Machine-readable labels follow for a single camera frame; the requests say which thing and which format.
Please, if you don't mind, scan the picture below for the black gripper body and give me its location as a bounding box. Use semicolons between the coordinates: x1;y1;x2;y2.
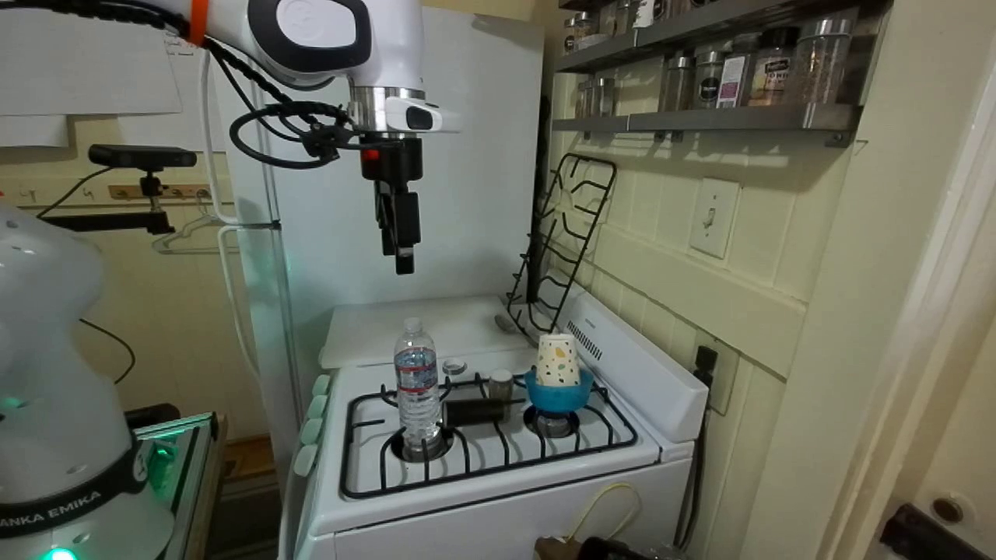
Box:
361;136;423;254

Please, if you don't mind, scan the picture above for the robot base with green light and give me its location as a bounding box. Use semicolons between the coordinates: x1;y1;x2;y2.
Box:
0;209;224;560

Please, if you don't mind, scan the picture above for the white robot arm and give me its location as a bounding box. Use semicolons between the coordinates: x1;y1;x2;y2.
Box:
7;0;446;273

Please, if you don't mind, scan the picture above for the white refrigerator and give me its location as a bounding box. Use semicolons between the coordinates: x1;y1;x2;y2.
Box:
190;0;543;447

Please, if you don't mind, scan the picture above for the small spice shaker jar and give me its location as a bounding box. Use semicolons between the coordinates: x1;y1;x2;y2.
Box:
488;371;512;401

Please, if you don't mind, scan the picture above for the white gas stove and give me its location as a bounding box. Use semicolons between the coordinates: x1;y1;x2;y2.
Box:
277;293;705;560

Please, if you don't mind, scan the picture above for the white patterned paper cup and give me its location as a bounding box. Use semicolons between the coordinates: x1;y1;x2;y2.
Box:
536;332;579;385

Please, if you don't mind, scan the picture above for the clear plastic water bottle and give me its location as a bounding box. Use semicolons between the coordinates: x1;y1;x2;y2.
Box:
395;320;443;460

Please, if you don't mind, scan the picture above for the black stove grate on burners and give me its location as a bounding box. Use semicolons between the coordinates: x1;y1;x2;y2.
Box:
338;376;637;496

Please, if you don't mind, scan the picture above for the black leaning stove grate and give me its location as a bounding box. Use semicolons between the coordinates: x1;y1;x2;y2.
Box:
505;151;615;339

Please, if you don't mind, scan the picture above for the blue bowl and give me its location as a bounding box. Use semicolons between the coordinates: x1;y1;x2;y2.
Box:
522;371;594;413

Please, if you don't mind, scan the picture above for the black camera on stand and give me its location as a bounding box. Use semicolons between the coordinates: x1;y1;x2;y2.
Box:
38;144;196;237

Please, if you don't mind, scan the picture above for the grey wall spice rack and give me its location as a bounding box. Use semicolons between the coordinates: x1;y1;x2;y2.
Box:
553;0;892;147

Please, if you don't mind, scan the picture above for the white wall outlet plate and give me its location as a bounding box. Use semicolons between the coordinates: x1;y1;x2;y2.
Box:
691;176;736;258

